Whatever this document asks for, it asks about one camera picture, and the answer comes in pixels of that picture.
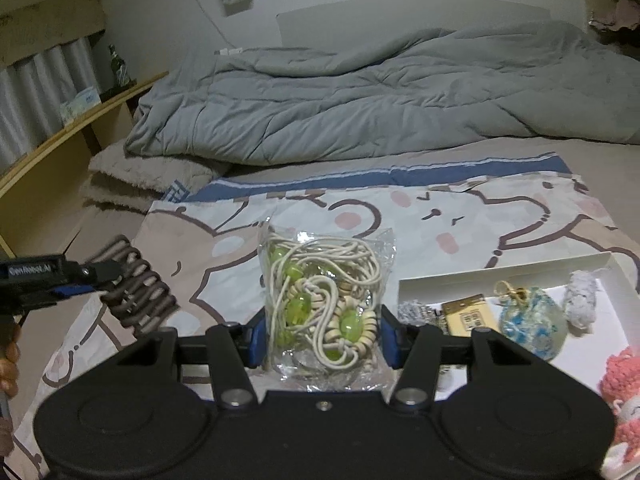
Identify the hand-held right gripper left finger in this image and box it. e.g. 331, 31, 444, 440
115, 310, 268, 409

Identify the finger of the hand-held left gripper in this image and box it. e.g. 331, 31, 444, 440
65, 260, 125, 285
47, 282, 118, 301

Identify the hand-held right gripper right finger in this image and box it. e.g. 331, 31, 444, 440
380, 305, 532, 409

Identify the clear bag of beaded cord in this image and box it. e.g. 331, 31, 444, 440
257, 222, 401, 393

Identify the blue and white round pouch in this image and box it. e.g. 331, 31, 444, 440
494, 280, 569, 362

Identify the white crocheted piece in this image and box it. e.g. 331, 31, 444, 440
562, 270, 601, 335

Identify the white cardboard box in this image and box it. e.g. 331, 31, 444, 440
397, 251, 640, 480

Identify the pink crocheted doll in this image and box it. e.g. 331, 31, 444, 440
599, 345, 640, 458

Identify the person's left hand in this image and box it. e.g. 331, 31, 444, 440
0, 324, 22, 401

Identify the small yellow box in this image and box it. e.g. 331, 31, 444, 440
440, 296, 501, 337

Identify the wooden bedside shelf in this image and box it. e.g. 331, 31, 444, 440
0, 71, 171, 261

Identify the beige fluffy blanket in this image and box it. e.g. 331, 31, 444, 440
82, 140, 231, 213

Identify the cartoon bear printed blanket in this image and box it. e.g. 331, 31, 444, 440
10, 151, 640, 480

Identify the tissue pack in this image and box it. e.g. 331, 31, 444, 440
60, 86, 101, 126

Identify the grey curtain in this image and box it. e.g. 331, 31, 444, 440
0, 35, 98, 161

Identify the green glass bottle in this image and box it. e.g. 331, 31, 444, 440
107, 44, 132, 88

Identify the grey duvet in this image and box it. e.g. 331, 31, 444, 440
124, 21, 640, 166

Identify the brown cardboard sheet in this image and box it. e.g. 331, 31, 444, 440
0, 0, 108, 68

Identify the pink clothes pile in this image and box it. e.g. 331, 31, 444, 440
590, 0, 640, 33

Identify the multicolour braided cord bundle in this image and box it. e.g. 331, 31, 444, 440
398, 300, 448, 333

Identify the white power cable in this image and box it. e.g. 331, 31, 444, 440
177, 0, 236, 51

